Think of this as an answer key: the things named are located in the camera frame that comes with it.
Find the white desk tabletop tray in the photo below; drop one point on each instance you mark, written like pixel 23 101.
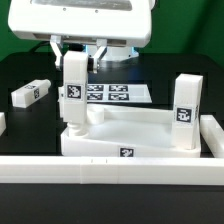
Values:
pixel 126 132

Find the white fence bar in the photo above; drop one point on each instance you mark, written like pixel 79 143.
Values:
pixel 2 123
pixel 84 170
pixel 213 135

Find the white fence left bar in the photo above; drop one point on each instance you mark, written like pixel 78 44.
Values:
pixel 2 123

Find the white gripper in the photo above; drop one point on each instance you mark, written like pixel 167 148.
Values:
pixel 112 22

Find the white fence front bar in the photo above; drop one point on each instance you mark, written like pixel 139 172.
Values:
pixel 84 170

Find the white fiducial marker sheet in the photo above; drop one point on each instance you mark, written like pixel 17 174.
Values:
pixel 134 93

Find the white fence right bar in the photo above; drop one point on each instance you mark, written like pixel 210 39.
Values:
pixel 213 135

